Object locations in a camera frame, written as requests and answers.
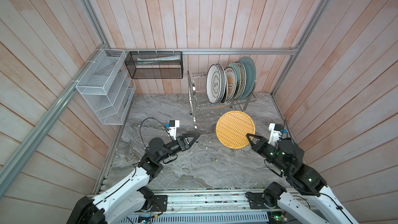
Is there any yellow woven plate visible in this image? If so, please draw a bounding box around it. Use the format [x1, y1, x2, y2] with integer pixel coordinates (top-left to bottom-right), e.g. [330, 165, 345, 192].
[216, 111, 256, 149]

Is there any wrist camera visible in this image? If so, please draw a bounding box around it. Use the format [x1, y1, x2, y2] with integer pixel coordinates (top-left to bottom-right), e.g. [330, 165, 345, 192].
[268, 123, 287, 146]
[165, 120, 180, 140]

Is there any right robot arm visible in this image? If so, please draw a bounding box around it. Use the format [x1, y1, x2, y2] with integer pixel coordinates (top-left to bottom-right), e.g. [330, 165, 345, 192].
[245, 133, 357, 224]

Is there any white wire shelf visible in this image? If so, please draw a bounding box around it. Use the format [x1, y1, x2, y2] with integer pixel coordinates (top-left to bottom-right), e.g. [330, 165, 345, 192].
[76, 49, 136, 125]

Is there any chrome dish rack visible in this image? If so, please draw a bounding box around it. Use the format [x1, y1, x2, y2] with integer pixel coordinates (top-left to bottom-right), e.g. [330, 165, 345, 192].
[187, 71, 257, 129]

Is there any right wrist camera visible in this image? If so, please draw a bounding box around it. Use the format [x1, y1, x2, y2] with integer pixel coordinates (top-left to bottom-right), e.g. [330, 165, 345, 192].
[268, 123, 287, 146]

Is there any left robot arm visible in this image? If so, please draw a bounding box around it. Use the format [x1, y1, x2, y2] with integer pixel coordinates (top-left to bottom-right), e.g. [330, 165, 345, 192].
[67, 132, 201, 224]

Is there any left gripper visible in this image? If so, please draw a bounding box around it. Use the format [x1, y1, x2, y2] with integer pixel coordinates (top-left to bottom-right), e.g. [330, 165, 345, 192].
[156, 133, 200, 162]

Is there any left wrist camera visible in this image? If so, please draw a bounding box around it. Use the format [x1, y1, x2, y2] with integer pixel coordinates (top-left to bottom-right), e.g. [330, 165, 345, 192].
[165, 120, 180, 140]

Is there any mint plate with flower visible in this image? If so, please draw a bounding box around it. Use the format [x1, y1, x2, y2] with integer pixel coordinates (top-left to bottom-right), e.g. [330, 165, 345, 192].
[227, 62, 240, 101]

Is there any white plate dark lettered rim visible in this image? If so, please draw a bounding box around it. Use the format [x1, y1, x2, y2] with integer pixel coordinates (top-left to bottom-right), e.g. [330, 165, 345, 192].
[216, 63, 227, 103]

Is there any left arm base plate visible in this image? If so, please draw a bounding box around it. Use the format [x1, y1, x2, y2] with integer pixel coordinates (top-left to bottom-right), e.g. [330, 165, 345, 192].
[141, 195, 168, 212]

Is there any aluminium frame rail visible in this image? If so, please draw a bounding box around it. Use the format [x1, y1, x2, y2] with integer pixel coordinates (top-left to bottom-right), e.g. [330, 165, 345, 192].
[110, 48, 298, 55]

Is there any grey-green plate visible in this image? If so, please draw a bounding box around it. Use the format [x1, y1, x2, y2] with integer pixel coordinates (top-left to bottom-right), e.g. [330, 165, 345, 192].
[238, 57, 256, 100]

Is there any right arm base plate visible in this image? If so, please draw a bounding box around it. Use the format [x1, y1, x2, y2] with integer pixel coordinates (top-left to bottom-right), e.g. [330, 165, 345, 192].
[245, 192, 277, 209]

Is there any white plate black outline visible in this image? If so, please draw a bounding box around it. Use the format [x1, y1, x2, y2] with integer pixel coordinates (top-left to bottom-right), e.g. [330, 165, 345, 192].
[206, 64, 220, 104]

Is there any orange sunburst plate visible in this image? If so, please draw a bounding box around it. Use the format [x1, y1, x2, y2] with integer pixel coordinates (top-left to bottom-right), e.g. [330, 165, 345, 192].
[235, 61, 246, 100]
[224, 66, 237, 101]

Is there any black mesh basket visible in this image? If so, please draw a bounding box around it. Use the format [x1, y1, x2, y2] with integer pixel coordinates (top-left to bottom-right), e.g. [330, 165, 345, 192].
[124, 51, 183, 79]

